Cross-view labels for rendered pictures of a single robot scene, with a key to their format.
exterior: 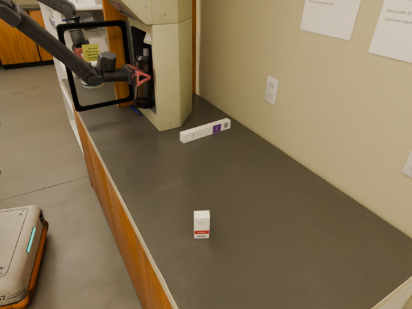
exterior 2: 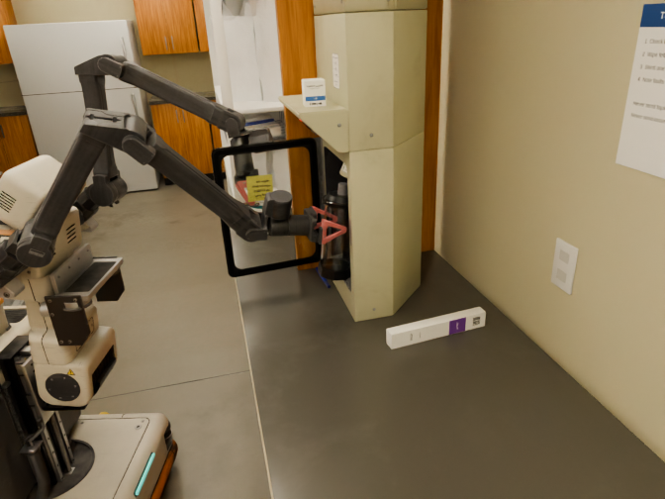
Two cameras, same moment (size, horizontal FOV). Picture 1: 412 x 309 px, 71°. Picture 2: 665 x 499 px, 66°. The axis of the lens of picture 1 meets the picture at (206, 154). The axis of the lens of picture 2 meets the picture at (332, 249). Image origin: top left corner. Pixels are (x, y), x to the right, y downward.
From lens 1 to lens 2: 0.16 m
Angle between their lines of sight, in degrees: 19
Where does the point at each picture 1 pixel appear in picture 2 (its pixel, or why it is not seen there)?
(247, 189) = (495, 464)
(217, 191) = (433, 459)
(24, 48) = (195, 154)
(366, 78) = not seen: outside the picture
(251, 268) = not seen: outside the picture
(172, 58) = (382, 202)
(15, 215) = (130, 427)
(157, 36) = (357, 168)
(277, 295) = not seen: outside the picture
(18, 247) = (123, 485)
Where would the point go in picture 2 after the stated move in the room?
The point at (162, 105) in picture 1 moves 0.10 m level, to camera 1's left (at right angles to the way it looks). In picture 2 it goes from (360, 278) to (325, 275)
